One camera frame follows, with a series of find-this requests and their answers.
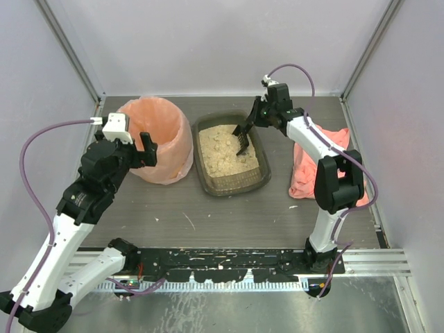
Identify black litter scoop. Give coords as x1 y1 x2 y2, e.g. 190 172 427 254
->
232 121 253 156

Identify bin with orange bag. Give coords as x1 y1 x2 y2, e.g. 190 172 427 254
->
118 96 194 185

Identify grey litter box tray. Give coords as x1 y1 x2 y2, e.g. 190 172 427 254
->
191 110 271 196

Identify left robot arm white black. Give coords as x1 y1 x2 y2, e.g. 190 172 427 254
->
1 132 157 332

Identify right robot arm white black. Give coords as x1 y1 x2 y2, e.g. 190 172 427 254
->
247 79 364 269

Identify cat litter sand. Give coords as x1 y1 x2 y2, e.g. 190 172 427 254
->
198 124 259 178

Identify pink cloth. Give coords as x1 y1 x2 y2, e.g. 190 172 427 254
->
289 125 350 199

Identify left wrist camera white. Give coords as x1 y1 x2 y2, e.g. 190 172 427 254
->
102 112 133 144

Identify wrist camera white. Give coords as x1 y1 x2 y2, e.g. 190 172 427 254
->
261 74 278 88
102 112 133 144

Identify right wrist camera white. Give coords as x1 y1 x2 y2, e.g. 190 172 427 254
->
261 74 278 88

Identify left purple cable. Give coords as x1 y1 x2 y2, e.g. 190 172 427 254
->
5 117 167 333

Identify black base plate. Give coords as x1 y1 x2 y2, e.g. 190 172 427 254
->
125 248 345 283

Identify grey cable duct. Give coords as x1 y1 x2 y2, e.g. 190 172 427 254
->
99 279 309 293

